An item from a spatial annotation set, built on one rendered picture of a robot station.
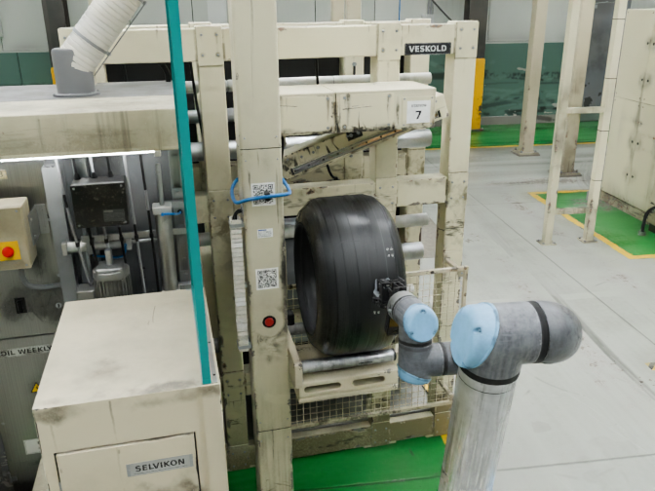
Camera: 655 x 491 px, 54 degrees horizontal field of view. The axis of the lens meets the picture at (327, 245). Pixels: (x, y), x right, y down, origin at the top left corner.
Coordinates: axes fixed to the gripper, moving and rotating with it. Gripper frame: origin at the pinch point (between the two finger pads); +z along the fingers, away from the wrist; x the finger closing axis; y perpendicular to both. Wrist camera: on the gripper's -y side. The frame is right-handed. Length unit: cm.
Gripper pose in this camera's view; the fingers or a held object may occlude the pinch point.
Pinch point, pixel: (379, 291)
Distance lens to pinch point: 202.2
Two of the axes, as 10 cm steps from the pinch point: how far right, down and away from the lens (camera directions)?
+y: -0.4, -9.7, -2.4
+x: -9.7, 0.9, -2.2
